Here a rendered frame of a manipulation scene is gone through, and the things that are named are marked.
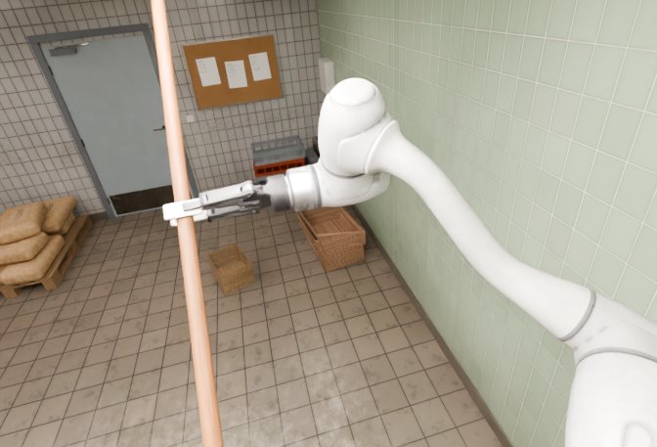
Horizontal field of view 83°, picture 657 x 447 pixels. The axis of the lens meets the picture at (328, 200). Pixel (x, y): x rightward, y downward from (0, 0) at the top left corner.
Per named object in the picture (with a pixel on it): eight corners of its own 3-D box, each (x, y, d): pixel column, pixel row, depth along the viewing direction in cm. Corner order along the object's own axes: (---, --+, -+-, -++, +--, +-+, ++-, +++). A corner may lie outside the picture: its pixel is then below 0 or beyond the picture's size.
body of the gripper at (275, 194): (291, 201, 70) (242, 211, 68) (292, 215, 78) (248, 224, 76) (284, 166, 72) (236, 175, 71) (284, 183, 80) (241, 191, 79)
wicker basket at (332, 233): (319, 260, 335) (316, 235, 321) (299, 229, 381) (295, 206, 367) (367, 244, 349) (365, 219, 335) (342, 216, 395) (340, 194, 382)
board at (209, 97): (284, 98, 458) (274, 32, 421) (197, 111, 440) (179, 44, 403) (283, 97, 460) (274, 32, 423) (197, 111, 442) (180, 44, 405)
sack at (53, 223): (61, 233, 397) (54, 221, 389) (24, 240, 392) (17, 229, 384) (80, 203, 449) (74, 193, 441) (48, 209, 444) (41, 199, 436)
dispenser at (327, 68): (336, 94, 415) (333, 61, 397) (327, 96, 413) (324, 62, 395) (329, 89, 439) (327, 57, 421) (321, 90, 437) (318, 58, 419)
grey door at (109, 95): (200, 202, 489) (146, 22, 381) (109, 220, 469) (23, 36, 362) (200, 200, 497) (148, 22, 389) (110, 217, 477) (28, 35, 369)
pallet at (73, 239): (57, 288, 363) (50, 277, 356) (-35, 308, 349) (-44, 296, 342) (93, 224, 465) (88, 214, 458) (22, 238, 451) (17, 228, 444)
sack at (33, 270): (43, 281, 352) (35, 269, 344) (2, 289, 347) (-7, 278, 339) (68, 242, 403) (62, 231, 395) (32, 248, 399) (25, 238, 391)
